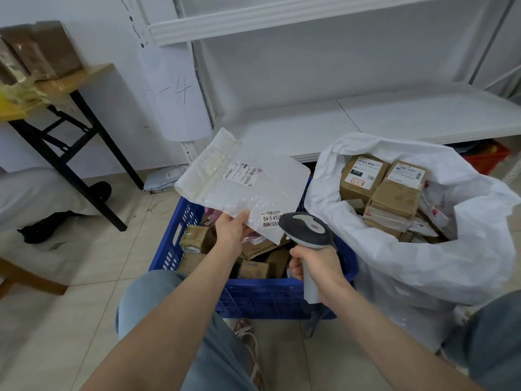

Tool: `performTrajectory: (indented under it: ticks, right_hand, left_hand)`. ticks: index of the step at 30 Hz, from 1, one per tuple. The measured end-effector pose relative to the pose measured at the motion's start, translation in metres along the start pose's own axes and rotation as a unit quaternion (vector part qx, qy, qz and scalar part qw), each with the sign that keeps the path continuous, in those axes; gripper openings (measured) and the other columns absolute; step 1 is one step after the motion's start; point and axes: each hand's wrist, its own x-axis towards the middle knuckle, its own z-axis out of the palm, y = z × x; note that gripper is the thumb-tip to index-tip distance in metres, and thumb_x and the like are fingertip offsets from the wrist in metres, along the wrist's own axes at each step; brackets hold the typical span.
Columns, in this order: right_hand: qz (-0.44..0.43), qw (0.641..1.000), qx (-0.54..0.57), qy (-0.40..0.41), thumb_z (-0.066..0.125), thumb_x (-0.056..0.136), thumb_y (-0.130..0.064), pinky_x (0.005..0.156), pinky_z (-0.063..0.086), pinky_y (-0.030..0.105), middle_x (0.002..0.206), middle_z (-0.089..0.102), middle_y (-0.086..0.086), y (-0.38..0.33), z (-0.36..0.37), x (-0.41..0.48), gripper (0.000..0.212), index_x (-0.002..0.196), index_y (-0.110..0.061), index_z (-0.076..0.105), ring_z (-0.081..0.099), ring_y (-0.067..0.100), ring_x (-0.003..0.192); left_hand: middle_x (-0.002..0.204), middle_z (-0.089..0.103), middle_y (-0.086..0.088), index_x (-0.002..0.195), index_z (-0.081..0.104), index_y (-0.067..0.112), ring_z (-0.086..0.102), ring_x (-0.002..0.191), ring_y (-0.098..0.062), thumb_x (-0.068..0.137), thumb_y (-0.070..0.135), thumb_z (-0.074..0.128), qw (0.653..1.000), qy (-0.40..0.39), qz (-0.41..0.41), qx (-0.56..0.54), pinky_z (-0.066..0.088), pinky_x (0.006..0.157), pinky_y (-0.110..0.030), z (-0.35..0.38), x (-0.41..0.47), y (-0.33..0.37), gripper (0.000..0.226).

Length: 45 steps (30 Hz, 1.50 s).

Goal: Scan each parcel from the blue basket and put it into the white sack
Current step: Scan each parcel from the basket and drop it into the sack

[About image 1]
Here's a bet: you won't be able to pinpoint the person's left hand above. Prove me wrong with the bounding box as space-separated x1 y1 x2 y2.
214 210 251 259

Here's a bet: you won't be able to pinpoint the red plastic crate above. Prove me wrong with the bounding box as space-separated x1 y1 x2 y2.
463 140 512 175

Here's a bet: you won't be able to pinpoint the person's left forearm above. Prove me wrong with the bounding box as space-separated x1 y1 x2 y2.
81 248 245 391

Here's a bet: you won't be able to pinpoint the wooden chair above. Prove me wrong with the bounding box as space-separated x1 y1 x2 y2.
0 258 69 300

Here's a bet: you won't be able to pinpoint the person's right forearm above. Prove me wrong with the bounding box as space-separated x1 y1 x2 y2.
325 280 477 391

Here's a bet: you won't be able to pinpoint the person's sandal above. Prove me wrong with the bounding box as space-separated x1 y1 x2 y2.
234 319 265 391

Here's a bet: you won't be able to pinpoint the brown glossy packet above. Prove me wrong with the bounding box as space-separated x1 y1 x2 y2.
0 38 29 86

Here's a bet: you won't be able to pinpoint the person's right hand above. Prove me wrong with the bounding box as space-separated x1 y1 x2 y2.
289 244 347 306

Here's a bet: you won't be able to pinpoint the grey plastic mailer bag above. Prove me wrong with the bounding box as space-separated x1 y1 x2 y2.
143 165 190 194

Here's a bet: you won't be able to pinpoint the black scanner cable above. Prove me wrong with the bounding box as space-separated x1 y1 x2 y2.
303 304 339 339

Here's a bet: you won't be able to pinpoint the white paper sign sheet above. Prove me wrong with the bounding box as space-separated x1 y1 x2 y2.
138 46 213 142

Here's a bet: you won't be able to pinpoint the blue plastic crate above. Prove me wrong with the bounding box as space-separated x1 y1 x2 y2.
148 176 360 321

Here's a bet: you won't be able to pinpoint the grey handheld barcode scanner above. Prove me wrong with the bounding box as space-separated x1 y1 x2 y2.
278 212 335 306

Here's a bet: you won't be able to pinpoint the white woven sack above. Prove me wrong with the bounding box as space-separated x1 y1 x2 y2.
304 133 521 355

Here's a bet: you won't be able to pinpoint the person's left leg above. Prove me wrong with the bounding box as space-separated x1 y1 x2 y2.
115 270 257 391

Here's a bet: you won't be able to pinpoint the squat brown box glossy tape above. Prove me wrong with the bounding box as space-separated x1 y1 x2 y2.
340 153 391 202

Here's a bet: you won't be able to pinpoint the pile of parcels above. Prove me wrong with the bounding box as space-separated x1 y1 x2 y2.
177 223 294 280

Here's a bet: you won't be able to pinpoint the crumpled yellowish paper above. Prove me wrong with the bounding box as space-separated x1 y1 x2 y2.
0 77 46 109

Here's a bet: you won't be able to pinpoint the wooden folding table black legs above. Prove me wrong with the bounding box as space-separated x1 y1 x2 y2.
0 62 145 232

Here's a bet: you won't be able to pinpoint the white metal shelf rack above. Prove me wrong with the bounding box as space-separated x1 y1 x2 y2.
484 65 521 98
120 0 521 164

